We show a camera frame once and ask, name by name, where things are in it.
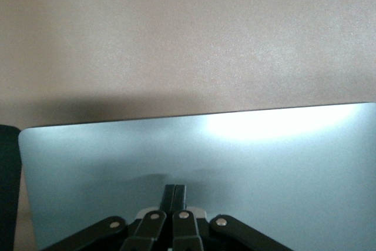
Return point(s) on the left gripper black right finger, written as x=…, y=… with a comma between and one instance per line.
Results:
x=188, y=230

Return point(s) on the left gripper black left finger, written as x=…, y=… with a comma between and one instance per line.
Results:
x=147, y=230

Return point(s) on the silver grey laptop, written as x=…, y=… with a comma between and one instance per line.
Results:
x=264, y=168

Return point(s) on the black mouse pad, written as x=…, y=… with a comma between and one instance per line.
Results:
x=8, y=189

